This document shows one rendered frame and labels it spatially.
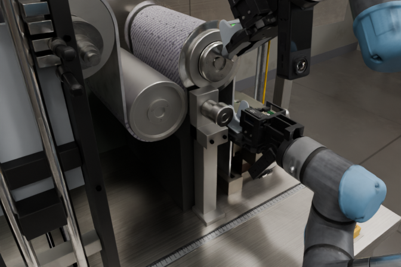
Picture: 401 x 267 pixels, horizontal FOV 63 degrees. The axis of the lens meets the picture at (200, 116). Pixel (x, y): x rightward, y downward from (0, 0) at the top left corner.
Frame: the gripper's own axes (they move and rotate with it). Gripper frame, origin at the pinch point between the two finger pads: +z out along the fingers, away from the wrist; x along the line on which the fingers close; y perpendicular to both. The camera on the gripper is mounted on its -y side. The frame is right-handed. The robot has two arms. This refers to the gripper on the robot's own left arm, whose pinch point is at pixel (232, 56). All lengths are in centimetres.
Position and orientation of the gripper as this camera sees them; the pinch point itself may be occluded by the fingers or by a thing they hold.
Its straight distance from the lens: 60.3
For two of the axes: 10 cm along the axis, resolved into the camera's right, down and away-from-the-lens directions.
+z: -4.2, 2.4, 8.7
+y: -3.6, -9.3, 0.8
